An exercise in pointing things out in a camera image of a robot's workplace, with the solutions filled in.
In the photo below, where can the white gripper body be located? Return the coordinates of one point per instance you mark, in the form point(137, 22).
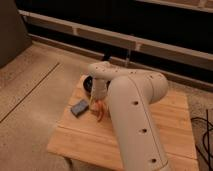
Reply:
point(99, 89)

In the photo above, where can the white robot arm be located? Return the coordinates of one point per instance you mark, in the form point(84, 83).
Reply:
point(129, 93)

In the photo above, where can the black bowl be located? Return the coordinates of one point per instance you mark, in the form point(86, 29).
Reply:
point(87, 84)

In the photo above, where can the blue grey sponge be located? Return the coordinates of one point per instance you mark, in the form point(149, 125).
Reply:
point(79, 108)

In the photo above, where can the wooden table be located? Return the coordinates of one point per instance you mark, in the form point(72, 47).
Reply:
point(93, 142)

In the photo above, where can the white window rail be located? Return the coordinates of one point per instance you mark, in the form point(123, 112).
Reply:
point(171, 52)

